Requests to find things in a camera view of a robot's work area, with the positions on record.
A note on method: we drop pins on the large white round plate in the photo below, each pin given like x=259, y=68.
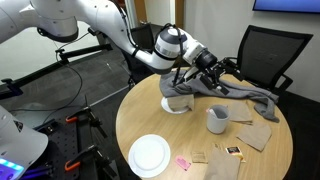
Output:
x=149, y=156

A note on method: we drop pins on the grey sweater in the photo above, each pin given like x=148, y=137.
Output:
x=246, y=93

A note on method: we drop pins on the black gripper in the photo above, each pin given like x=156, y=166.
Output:
x=207, y=60

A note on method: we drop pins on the black tripod bar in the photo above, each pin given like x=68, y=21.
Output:
x=11, y=87
x=83, y=50

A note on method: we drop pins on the black mounting platform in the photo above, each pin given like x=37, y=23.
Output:
x=83, y=133

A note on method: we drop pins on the yellow black tea packet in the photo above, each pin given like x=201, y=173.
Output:
x=235, y=150

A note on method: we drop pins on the small brown sugar packet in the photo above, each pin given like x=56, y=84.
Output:
x=199, y=156

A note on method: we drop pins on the pink sugar packet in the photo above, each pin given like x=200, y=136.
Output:
x=182, y=162
x=207, y=110

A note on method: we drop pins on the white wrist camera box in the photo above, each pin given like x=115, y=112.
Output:
x=191, y=71

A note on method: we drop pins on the orange black bar clamp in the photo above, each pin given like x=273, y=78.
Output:
x=71, y=165
x=71, y=118

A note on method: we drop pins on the white ceramic mug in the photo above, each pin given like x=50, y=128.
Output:
x=217, y=124

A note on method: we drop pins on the black mesh office chair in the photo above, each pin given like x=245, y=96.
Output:
x=270, y=56

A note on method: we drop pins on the wall television screen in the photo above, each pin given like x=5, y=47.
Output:
x=286, y=5

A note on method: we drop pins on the black perforated breadboard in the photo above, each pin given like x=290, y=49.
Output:
x=65, y=150

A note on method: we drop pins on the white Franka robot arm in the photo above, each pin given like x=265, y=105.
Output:
x=100, y=16

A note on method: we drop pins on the small white round plate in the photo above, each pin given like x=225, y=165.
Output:
x=165, y=106

